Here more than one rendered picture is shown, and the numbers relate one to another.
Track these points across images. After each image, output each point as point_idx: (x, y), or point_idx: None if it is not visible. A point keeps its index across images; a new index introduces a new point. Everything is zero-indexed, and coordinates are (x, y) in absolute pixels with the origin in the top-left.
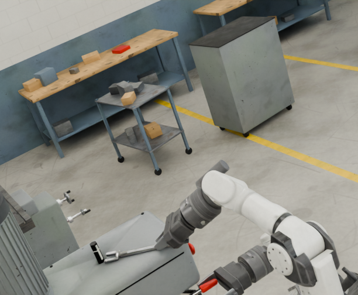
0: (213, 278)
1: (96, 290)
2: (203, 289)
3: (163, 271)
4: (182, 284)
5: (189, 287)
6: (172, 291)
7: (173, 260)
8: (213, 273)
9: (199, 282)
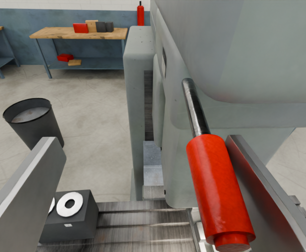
0: (240, 222)
1: None
2: (190, 146)
3: None
4: (178, 9)
5: (183, 58)
6: (171, 3)
7: None
8: (299, 242)
9: (247, 143)
